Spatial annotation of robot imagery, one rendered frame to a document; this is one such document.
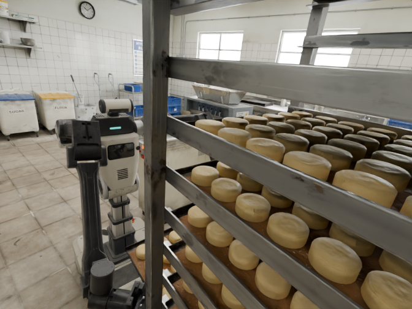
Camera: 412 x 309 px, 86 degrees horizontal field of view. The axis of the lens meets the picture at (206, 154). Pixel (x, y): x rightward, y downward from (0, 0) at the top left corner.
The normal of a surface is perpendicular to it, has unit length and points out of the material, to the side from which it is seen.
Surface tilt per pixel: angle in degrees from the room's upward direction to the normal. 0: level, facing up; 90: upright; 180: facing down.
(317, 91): 90
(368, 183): 0
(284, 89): 90
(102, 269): 8
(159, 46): 90
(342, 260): 0
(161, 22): 90
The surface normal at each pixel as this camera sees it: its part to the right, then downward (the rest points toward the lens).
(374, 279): 0.09, -0.93
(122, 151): 0.63, 0.34
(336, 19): -0.65, 0.22
